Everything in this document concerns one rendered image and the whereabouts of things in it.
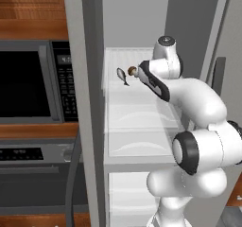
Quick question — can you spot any dark grey fridge door handle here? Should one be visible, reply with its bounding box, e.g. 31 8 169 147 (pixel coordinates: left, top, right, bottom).
64 131 83 227
211 56 227 96

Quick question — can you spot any grey fridge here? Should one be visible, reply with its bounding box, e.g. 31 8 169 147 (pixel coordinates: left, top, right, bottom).
80 0 232 227

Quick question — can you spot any black and grey microwave oven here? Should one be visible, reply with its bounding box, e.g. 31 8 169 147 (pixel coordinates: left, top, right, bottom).
0 40 79 125

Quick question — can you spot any grey fish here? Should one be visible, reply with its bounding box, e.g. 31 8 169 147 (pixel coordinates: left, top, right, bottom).
115 67 130 87

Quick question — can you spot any grey fridge door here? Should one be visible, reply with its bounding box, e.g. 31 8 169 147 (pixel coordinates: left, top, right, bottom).
206 0 242 227
62 0 110 227

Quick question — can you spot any grey oven handle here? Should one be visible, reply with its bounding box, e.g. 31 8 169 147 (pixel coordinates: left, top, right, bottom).
0 166 61 175

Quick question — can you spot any white fridge drawer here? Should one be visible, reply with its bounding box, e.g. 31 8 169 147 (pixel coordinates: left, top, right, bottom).
106 129 180 160
108 171 161 227

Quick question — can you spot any wooden drawer front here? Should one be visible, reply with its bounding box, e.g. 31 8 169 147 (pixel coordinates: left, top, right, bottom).
0 213 93 227

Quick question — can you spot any brown mushroom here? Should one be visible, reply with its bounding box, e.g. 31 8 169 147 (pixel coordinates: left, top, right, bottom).
127 65 139 78

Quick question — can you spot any black microwave door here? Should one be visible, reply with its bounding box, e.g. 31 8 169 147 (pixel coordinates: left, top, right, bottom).
0 41 63 124

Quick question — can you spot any wooden cupboard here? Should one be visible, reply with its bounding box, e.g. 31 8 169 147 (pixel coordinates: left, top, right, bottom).
0 0 69 42
225 173 242 208

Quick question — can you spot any white fridge shelf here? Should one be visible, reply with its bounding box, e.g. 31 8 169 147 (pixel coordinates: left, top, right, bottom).
102 46 191 134

